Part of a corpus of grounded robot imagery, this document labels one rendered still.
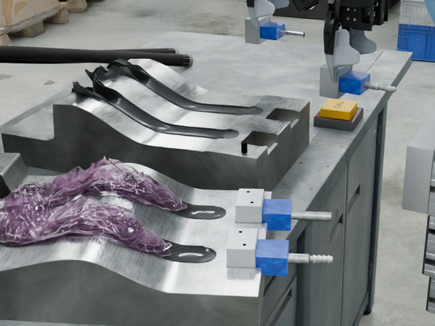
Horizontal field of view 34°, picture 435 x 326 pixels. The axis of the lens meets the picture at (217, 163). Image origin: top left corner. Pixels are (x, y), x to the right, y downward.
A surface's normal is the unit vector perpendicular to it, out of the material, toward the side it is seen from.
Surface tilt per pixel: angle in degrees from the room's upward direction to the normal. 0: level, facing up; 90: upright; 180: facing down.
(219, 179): 90
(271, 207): 0
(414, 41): 91
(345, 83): 90
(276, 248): 0
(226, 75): 0
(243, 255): 90
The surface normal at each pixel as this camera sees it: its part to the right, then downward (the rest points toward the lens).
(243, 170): -0.42, 0.41
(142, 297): -0.13, 0.44
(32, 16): 0.93, 0.15
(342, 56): -0.56, 0.21
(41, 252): -0.30, -0.87
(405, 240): -0.04, -0.90
